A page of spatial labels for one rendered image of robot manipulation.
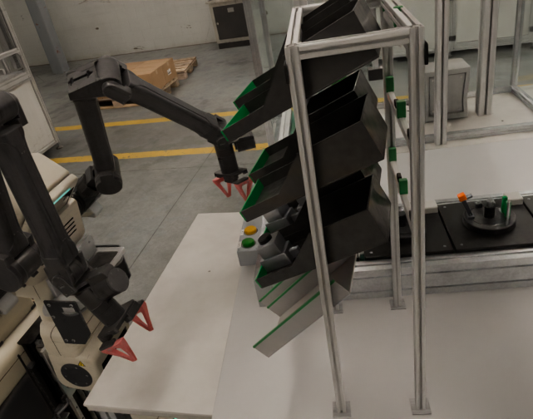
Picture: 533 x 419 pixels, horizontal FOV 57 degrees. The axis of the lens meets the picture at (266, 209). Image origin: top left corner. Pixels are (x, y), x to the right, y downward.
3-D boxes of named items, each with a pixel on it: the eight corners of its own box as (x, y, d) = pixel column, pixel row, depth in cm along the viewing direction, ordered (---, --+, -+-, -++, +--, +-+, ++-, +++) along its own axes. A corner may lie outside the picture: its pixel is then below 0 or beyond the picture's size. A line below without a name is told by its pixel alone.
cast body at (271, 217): (271, 234, 114) (254, 211, 111) (278, 223, 117) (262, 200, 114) (299, 225, 108) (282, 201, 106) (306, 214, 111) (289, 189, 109)
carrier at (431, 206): (365, 263, 137) (362, 226, 131) (357, 218, 158) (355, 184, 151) (454, 255, 133) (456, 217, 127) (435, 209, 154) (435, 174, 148)
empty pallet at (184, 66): (113, 89, 754) (109, 80, 747) (130, 75, 824) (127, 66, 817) (186, 78, 734) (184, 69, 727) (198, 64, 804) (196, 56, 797)
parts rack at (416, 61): (333, 417, 107) (276, 51, 67) (328, 304, 138) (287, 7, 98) (431, 414, 104) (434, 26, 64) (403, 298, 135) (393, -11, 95)
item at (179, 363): (86, 411, 124) (82, 404, 123) (199, 219, 198) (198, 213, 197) (366, 436, 105) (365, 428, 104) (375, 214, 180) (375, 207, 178)
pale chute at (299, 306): (268, 358, 108) (252, 347, 108) (281, 316, 119) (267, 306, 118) (351, 294, 93) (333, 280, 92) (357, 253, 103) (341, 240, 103)
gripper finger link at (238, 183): (245, 194, 162) (238, 168, 158) (259, 197, 157) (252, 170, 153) (229, 203, 158) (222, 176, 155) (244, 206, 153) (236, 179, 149)
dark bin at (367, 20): (229, 143, 82) (202, 106, 80) (249, 115, 93) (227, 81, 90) (379, 57, 69) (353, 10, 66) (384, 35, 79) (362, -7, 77)
